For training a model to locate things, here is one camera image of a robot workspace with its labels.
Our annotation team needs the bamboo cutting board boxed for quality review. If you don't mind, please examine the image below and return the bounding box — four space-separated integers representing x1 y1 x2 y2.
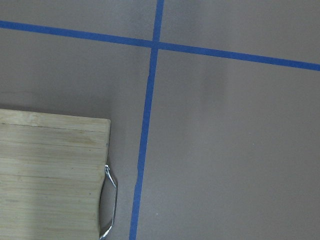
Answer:
0 109 111 240

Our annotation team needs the metal cutting board handle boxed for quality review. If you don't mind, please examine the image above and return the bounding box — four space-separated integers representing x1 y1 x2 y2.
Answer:
98 164 118 240

